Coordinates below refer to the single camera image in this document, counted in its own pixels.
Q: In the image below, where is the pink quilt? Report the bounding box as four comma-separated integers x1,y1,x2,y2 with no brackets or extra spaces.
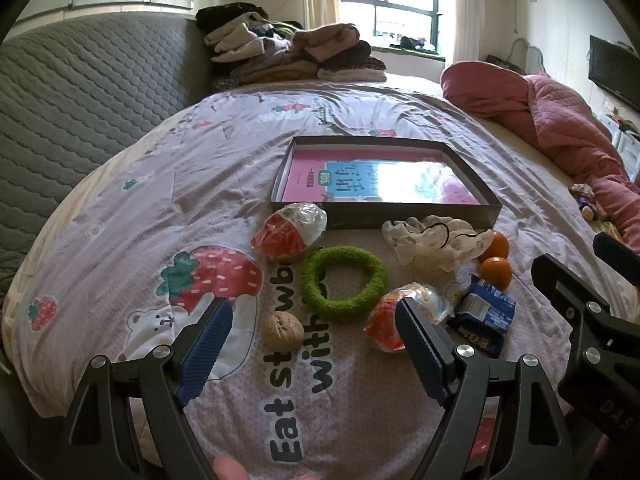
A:
440,60,640,251

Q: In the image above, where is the blue snack packet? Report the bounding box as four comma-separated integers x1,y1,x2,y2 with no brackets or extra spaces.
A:
446,274,517,359

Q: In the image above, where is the person's left hand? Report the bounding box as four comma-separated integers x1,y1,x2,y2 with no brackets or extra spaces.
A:
211,455,251,480

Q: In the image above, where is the orange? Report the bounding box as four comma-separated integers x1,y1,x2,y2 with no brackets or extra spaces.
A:
482,231,510,261
479,256,514,292

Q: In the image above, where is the dark cloth bundle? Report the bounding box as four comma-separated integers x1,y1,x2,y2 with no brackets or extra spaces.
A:
390,35,441,53

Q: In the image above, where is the white drawer cabinet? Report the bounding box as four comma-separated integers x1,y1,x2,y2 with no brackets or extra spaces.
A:
600,110,640,183

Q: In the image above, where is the white chair back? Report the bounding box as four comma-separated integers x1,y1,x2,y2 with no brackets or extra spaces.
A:
510,37,546,76

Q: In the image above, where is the brown walnut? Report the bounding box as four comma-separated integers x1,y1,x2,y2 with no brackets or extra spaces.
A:
263,311,305,352

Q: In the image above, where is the white frilly scrunchie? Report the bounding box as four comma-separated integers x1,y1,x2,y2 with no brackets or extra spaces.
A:
382,215,495,273

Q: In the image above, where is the grey shallow cardboard box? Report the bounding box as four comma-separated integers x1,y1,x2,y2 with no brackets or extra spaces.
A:
270,136,502,231

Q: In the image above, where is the red colourful printed toy egg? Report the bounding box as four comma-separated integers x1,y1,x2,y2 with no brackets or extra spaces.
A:
363,282,458,353

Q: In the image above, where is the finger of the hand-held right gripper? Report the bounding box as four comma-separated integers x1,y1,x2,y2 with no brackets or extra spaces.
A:
592,232,640,273
531,254,621,341

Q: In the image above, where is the red and white toy egg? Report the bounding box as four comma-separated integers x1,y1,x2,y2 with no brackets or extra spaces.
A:
251,202,328,261

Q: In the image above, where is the green fuzzy hair ring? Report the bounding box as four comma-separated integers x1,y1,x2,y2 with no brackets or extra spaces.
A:
300,246,389,324

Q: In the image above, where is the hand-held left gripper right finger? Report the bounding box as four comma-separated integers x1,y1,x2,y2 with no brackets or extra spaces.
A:
394,296,576,480

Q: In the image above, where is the small colourful toy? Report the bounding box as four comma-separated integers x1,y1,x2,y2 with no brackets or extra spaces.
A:
569,182,608,222

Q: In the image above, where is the strawberry printed bedsheet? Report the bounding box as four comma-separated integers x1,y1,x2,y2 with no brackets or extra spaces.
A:
2,77,640,480

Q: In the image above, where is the grey quilted headboard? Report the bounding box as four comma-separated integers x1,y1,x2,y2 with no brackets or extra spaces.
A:
0,10,216,286

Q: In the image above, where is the pile of folded clothes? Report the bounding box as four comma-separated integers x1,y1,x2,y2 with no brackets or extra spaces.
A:
196,4,388,92

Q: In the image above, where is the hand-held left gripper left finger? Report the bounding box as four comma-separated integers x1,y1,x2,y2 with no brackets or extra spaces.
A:
62,298,234,480

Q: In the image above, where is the black television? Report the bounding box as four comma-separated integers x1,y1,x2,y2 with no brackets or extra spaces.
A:
588,35,640,108

